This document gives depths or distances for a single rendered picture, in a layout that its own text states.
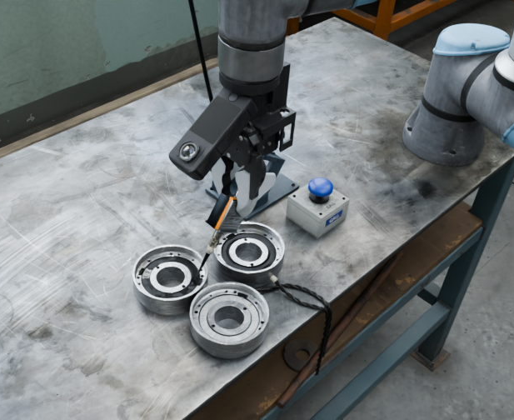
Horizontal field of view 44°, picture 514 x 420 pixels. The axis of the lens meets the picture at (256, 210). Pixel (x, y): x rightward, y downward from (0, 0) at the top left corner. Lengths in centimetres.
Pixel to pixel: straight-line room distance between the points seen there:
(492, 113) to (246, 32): 52
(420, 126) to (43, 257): 69
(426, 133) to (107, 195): 58
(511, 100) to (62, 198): 72
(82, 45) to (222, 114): 195
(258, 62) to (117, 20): 204
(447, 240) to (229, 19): 89
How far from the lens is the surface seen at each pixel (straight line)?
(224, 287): 89
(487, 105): 110
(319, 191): 100
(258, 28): 69
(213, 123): 74
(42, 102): 268
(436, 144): 121
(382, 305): 128
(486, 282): 220
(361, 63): 150
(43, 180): 114
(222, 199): 85
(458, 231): 149
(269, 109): 79
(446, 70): 116
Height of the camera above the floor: 151
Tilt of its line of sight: 42 degrees down
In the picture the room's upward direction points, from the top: 4 degrees clockwise
